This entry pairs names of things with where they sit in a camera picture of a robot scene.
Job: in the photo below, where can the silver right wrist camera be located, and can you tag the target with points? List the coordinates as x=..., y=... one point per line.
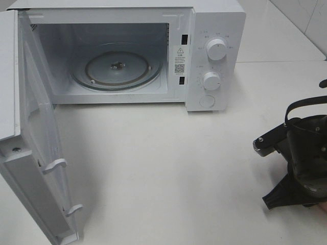
x=268, y=142

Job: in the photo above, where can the white microwave door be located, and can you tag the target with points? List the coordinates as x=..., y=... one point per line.
x=32, y=162

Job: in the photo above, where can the white warning label sticker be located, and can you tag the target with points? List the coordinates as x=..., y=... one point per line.
x=180, y=59

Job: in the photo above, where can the white microwave oven body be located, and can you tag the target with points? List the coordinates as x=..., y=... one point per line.
x=65, y=26

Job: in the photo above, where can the round white door button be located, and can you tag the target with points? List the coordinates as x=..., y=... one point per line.
x=207, y=101

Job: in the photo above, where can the pink round plate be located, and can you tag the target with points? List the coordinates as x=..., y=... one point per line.
x=323, y=206

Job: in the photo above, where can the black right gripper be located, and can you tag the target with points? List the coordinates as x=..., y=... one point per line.
x=305, y=152

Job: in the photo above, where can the glass microwave turntable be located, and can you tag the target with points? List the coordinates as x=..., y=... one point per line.
x=117, y=66

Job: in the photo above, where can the upper white power knob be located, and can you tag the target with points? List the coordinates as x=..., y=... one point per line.
x=216, y=48

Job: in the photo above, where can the white timer knob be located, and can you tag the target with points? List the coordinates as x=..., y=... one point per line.
x=211, y=81

